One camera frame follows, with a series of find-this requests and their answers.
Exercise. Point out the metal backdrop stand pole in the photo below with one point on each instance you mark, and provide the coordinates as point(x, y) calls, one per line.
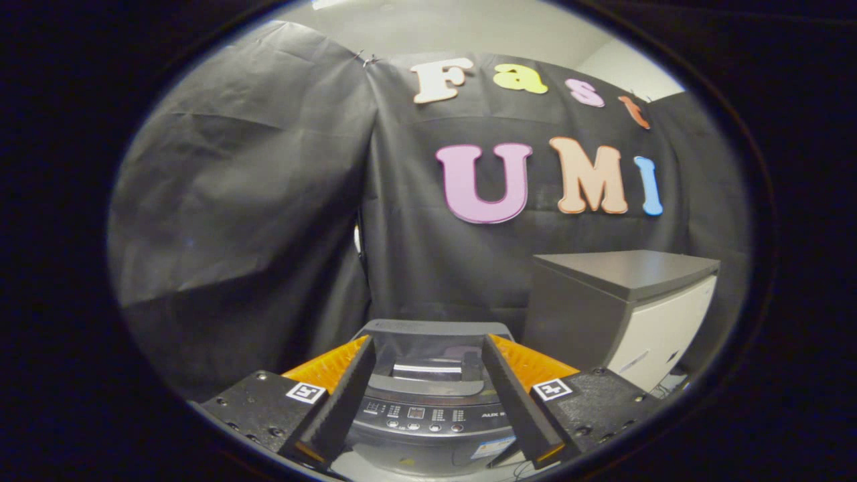
point(360, 241)

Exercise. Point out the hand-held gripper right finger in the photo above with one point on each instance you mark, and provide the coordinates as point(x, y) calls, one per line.
point(512, 402)

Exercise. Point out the grey washing machine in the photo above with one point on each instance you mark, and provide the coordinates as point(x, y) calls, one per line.
point(428, 442)

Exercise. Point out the black backdrop cloth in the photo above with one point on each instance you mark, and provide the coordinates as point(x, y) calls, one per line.
point(234, 201)

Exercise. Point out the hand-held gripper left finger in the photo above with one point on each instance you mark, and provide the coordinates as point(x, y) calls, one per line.
point(341, 408)

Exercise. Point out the white cabinet with dark top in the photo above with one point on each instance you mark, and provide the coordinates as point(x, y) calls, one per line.
point(576, 314)

